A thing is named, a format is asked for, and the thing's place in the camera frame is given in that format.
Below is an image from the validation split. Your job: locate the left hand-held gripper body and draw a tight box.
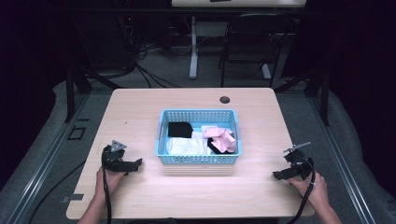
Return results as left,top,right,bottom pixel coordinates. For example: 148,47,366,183
101,139,128,173

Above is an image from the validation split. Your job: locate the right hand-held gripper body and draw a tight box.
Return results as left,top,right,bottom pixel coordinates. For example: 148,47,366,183
282,141,316,181

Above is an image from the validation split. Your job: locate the person's left hand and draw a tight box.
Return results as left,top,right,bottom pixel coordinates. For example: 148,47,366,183
94,166,126,201

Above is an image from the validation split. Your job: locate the person's right hand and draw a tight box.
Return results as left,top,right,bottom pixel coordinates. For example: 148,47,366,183
287,174,330,210

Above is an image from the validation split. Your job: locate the white sock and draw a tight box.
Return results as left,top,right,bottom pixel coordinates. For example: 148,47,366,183
165,132,213,157

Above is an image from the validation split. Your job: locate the black sock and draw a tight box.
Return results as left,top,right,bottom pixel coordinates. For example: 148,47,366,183
167,121,194,139
206,137,235,155

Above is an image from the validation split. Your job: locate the grey floor tape strip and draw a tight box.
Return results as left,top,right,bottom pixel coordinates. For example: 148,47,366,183
60,192,85,203

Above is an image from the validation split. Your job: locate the pink sock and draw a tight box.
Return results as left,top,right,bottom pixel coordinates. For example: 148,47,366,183
202,126,238,154

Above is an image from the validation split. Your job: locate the blue plastic basket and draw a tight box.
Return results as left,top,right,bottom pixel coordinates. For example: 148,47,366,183
154,107,244,166

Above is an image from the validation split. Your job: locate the black folding chair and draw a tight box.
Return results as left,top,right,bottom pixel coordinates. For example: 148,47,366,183
218,12,297,89

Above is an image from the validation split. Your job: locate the white desk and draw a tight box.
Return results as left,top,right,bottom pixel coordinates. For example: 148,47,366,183
170,0,308,80

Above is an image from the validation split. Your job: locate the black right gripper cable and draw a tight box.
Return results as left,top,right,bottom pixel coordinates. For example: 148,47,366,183
285,158,318,224

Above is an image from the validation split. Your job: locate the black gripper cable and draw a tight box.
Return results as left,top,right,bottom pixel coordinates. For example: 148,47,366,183
285,158,318,224
102,167,113,224

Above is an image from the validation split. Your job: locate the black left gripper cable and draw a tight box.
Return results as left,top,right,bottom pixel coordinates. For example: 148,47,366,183
102,167,113,224

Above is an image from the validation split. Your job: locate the aluminium floor rail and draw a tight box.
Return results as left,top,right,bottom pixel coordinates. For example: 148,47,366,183
306,94,379,224
6,92,92,224

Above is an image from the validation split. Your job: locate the black floor cable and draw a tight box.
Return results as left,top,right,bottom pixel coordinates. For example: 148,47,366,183
27,159,87,224

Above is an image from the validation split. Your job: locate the black metal frame stand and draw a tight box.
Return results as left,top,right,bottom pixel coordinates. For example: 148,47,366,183
274,59,332,127
63,18,123,124

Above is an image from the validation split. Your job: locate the bundle of floor cables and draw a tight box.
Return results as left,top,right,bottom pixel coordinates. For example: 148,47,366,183
115,12,194,90

